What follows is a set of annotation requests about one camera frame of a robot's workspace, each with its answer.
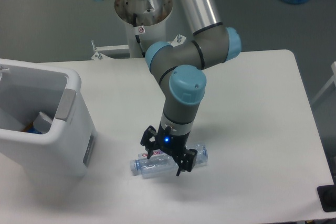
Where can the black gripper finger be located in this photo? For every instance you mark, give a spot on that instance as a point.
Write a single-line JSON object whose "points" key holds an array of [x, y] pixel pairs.
{"points": [[185, 160], [148, 140]]}

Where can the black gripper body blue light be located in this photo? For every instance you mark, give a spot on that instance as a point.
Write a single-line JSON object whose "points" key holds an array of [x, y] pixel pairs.
{"points": [[173, 145]]}

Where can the clear plastic water bottle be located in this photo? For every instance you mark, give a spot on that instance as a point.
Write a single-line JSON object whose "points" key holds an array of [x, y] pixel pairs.
{"points": [[161, 163]]}

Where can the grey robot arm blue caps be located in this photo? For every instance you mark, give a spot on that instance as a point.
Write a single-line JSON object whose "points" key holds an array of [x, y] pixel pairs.
{"points": [[177, 67]]}

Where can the white plastic trash can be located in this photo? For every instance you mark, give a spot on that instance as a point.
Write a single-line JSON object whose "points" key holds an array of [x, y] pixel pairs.
{"points": [[29, 88]]}

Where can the black clamp at table edge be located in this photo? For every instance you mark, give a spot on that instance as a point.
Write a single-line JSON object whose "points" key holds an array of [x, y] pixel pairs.
{"points": [[327, 197]]}

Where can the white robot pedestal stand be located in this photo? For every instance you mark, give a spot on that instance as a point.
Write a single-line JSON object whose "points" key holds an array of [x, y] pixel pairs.
{"points": [[145, 24]]}

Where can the white furniture frame right edge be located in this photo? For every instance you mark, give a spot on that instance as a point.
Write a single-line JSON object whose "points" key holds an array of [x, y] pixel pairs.
{"points": [[325, 91]]}

